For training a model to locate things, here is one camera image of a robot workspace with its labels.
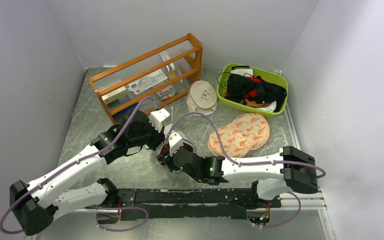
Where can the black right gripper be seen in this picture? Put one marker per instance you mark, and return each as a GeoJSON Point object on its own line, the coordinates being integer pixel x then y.
{"type": "Point", "coordinates": [175, 168]}

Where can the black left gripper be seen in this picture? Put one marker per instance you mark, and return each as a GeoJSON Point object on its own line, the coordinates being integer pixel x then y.
{"type": "Point", "coordinates": [159, 137]}

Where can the white mesh laundry bag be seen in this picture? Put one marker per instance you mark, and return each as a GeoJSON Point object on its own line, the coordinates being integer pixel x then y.
{"type": "Point", "coordinates": [167, 128]}

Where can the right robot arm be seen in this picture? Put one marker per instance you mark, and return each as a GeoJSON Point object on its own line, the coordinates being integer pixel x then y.
{"type": "Point", "coordinates": [290, 169]}

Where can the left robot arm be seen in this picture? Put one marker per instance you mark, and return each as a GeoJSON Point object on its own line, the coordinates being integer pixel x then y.
{"type": "Point", "coordinates": [38, 203]}

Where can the cream round laundry bag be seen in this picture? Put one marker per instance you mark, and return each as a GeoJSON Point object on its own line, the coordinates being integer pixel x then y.
{"type": "Point", "coordinates": [202, 98]}

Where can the colourful marker pack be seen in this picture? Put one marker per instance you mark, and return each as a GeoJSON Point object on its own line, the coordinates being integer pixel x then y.
{"type": "Point", "coordinates": [167, 93]}

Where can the orange wooden rack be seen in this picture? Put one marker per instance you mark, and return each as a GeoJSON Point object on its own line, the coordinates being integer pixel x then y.
{"type": "Point", "coordinates": [186, 54]}

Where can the green box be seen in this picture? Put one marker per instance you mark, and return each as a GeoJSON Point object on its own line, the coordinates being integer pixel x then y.
{"type": "Point", "coordinates": [115, 95]}

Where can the clear plastic package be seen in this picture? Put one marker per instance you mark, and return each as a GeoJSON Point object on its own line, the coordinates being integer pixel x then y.
{"type": "Point", "coordinates": [146, 82]}

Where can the white clip on rack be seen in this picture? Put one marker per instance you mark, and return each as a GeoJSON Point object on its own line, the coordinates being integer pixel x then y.
{"type": "Point", "coordinates": [170, 67]}

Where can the black clothing pile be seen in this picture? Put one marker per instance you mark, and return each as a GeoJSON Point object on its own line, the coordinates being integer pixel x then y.
{"type": "Point", "coordinates": [255, 92]}

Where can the white folded garment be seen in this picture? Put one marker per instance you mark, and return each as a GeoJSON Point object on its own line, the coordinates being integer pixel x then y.
{"type": "Point", "coordinates": [242, 70]}

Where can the green plastic basin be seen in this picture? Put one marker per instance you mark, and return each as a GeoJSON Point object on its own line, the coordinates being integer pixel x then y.
{"type": "Point", "coordinates": [264, 74]}

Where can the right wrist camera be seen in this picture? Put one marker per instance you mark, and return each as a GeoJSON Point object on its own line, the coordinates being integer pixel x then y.
{"type": "Point", "coordinates": [175, 141]}

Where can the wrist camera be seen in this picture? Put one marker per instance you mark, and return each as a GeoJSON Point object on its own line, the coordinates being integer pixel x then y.
{"type": "Point", "coordinates": [157, 118]}
{"type": "Point", "coordinates": [175, 141]}

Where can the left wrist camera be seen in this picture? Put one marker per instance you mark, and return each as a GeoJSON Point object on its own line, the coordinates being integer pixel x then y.
{"type": "Point", "coordinates": [157, 118]}

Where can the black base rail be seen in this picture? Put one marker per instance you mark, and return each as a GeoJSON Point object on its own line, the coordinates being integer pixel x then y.
{"type": "Point", "coordinates": [192, 203]}

